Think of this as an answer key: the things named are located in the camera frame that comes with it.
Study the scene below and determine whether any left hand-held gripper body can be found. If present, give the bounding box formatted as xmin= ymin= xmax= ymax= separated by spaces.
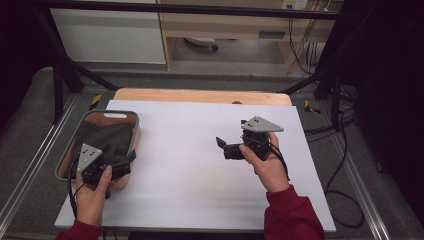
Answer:
xmin=76 ymin=143 xmax=133 ymax=192

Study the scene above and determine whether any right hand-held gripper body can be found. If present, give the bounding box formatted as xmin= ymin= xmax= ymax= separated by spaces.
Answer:
xmin=223 ymin=115 xmax=285 ymax=162

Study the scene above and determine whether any dark green garment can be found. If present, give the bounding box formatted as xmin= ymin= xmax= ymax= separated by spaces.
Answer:
xmin=70 ymin=119 xmax=135 ymax=165

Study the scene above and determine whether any pink basket with grey rim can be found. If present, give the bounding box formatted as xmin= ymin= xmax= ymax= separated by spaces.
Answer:
xmin=54 ymin=109 xmax=142 ymax=192

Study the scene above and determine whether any person's right hand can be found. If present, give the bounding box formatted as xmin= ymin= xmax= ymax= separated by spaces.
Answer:
xmin=239 ymin=132 xmax=291 ymax=194

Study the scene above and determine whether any person's left hand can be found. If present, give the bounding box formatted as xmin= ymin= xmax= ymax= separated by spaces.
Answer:
xmin=74 ymin=165 xmax=114 ymax=228

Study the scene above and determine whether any wooden table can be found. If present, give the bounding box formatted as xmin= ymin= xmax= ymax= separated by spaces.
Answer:
xmin=113 ymin=87 xmax=293 ymax=107

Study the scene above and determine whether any yellow and black tape piece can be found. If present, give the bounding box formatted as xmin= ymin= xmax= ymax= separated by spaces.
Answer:
xmin=303 ymin=99 xmax=322 ymax=115
xmin=88 ymin=93 xmax=103 ymax=111

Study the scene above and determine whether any white board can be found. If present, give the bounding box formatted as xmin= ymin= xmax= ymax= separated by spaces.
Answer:
xmin=54 ymin=99 xmax=337 ymax=233

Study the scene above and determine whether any black metal stand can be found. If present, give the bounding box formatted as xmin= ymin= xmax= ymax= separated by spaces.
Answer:
xmin=33 ymin=9 xmax=119 ymax=124
xmin=281 ymin=66 xmax=344 ymax=132

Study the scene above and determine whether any white chair base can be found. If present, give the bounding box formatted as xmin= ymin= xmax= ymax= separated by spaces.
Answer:
xmin=184 ymin=36 xmax=219 ymax=52

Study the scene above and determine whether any light wooden desk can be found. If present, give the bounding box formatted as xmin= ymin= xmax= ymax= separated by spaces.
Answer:
xmin=156 ymin=0 xmax=338 ymax=72

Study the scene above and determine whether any white cabinet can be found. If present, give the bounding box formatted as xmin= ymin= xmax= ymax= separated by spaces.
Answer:
xmin=50 ymin=8 xmax=167 ymax=65

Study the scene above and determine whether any left hand-held gripper black cable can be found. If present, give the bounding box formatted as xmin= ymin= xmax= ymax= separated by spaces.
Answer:
xmin=67 ymin=159 xmax=84 ymax=219

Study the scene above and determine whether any hand-held gripper black cable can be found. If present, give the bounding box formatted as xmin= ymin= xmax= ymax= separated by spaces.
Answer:
xmin=67 ymin=159 xmax=84 ymax=219
xmin=268 ymin=142 xmax=290 ymax=183

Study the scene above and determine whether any right hand-held gripper black cable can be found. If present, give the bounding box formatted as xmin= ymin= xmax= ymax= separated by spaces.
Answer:
xmin=268 ymin=142 xmax=290 ymax=183

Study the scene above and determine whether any aluminium rail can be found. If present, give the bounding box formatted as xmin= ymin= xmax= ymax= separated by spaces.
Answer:
xmin=0 ymin=94 xmax=79 ymax=231
xmin=333 ymin=133 xmax=391 ymax=240

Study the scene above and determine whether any bundle of hanging cables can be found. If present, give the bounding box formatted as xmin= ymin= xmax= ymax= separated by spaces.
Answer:
xmin=287 ymin=18 xmax=321 ymax=75

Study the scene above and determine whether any black floor cable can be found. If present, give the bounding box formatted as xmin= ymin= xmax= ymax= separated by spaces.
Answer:
xmin=304 ymin=106 xmax=365 ymax=229

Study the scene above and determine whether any black horizontal frame bar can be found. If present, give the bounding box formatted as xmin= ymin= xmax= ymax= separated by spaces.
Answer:
xmin=33 ymin=1 xmax=341 ymax=20

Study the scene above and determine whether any white wall socket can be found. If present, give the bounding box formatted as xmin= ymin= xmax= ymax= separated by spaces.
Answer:
xmin=281 ymin=0 xmax=309 ymax=10

